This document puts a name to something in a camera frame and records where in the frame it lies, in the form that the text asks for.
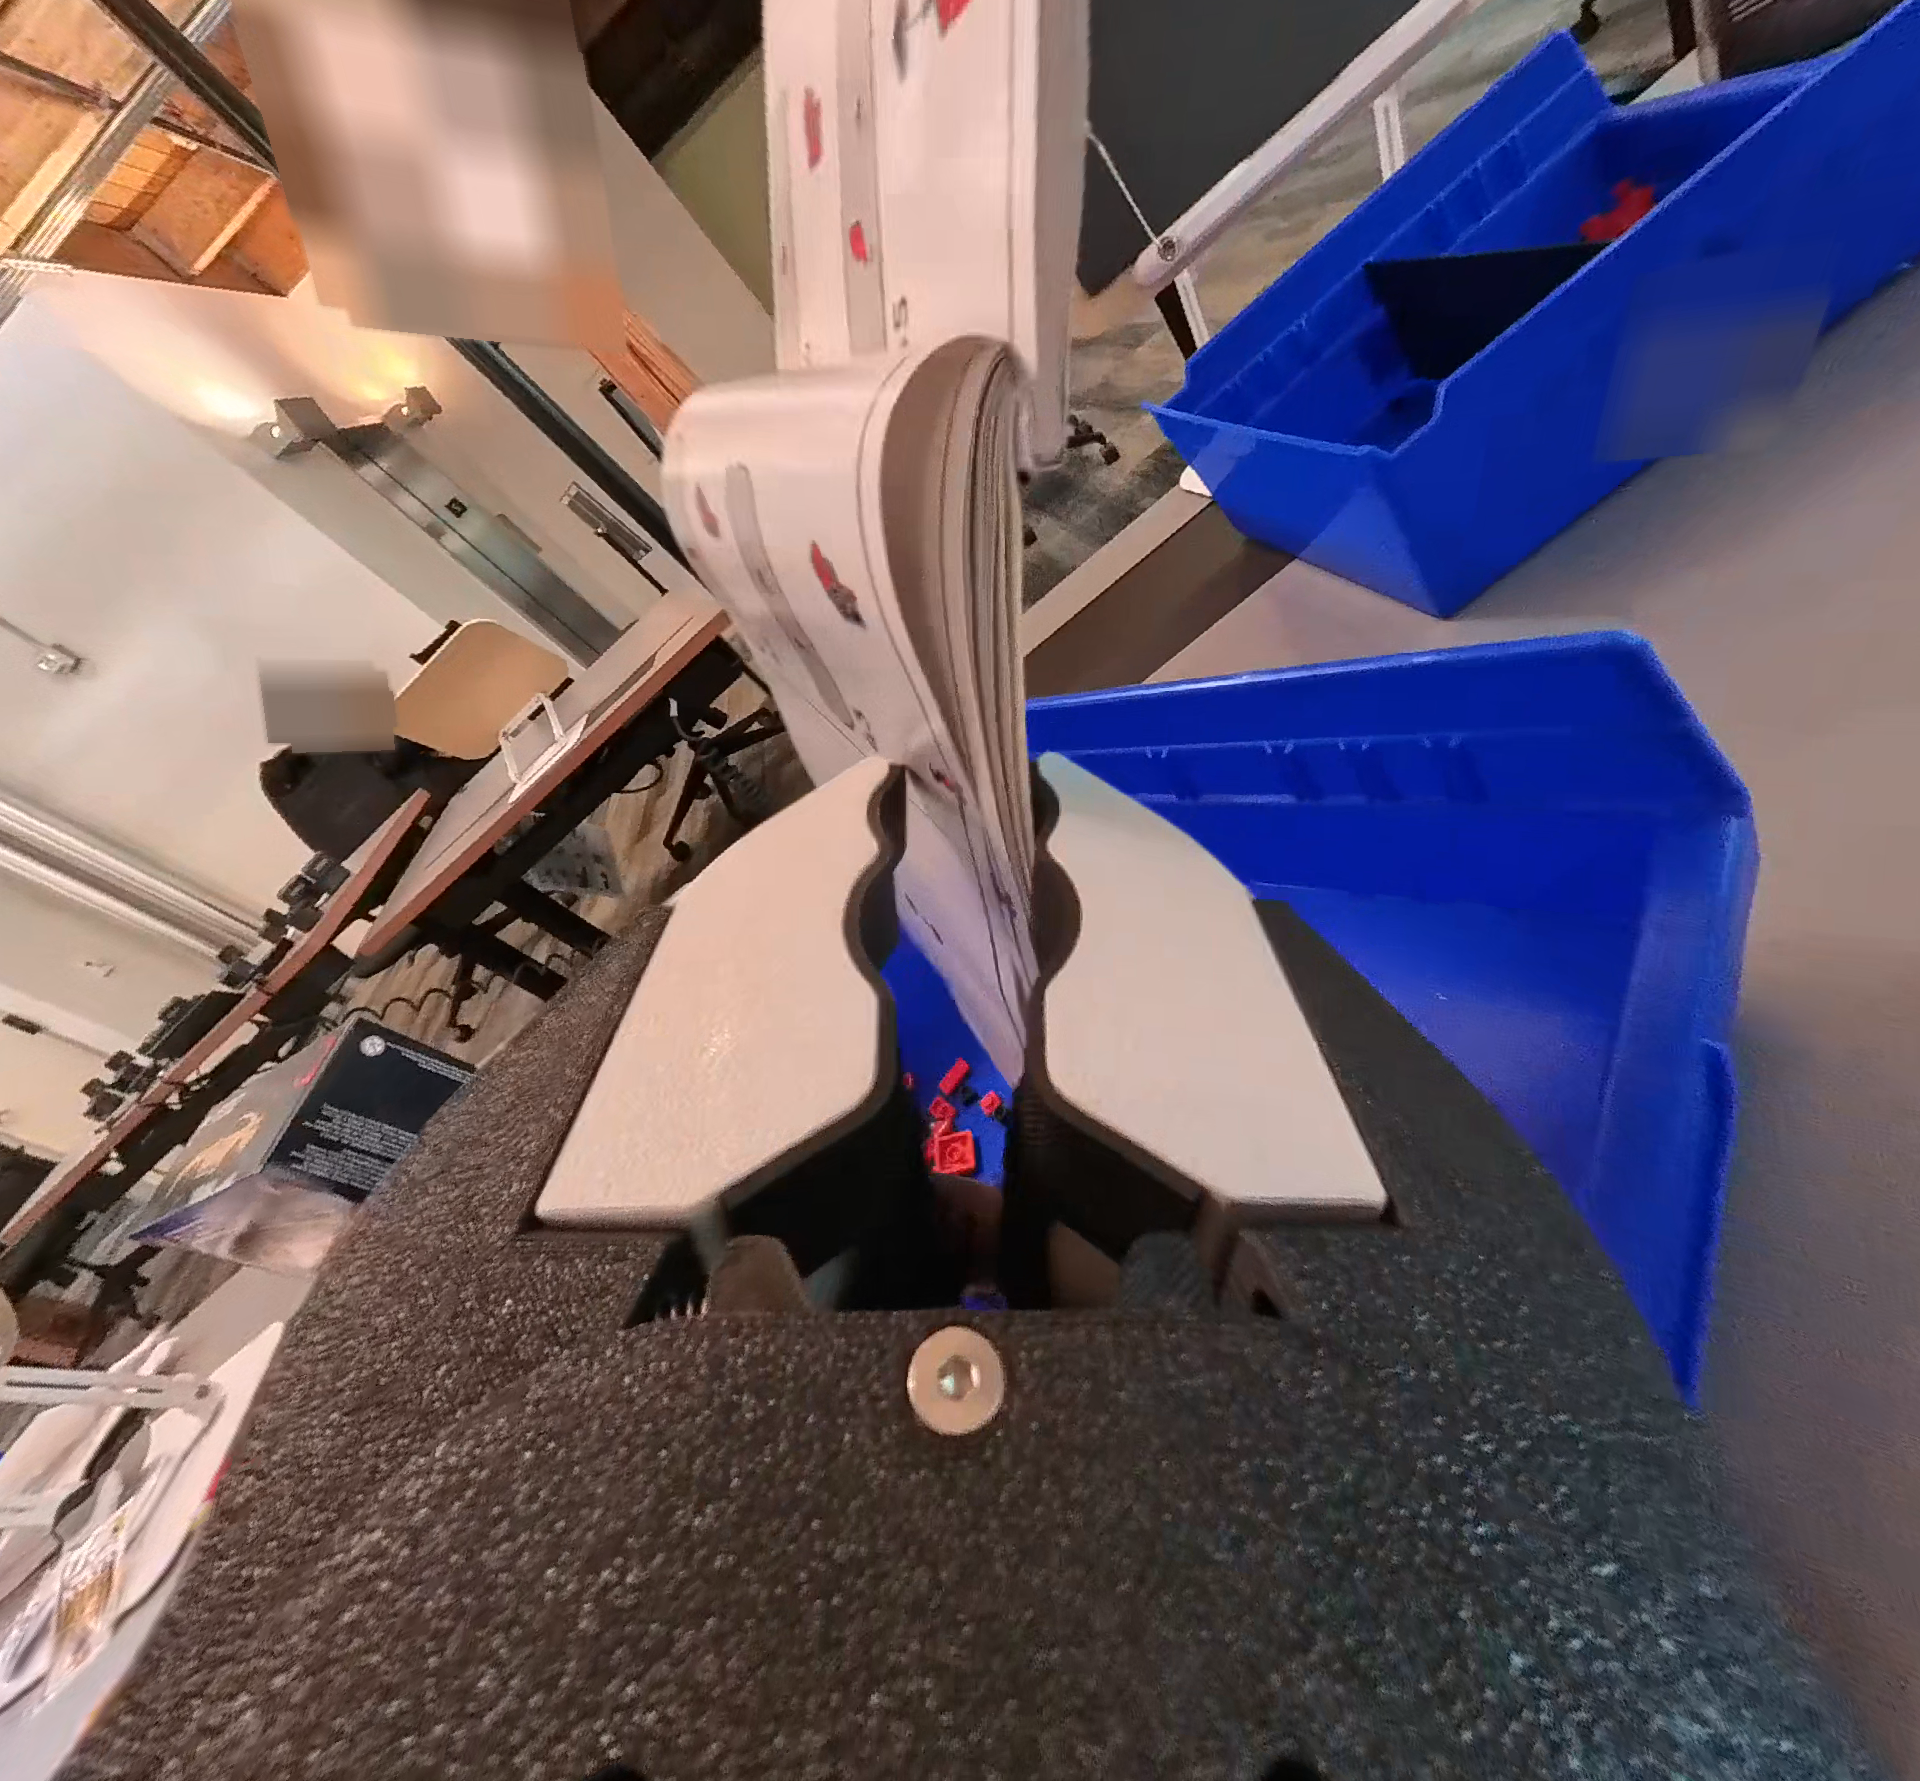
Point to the long wooden office desk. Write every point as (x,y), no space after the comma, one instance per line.
(299,933)

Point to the dark printed cardboard box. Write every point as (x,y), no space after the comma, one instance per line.
(359,1106)

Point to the black office chair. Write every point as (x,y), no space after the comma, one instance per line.
(322,798)

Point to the white board holder bar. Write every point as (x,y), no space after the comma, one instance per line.
(1290,145)

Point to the blue storage bin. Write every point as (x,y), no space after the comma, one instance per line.
(1499,912)
(1350,521)

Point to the steel sliding door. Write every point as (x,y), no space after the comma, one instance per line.
(495,545)

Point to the clear acrylic sign holder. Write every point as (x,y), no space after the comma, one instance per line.
(90,1391)
(525,745)

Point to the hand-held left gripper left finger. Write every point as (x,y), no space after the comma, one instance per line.
(721,1030)

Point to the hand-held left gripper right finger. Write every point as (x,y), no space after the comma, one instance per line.
(1201,1047)

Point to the lego instruction booklet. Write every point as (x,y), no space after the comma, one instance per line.
(930,237)

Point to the black presentation board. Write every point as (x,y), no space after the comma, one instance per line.
(1273,12)

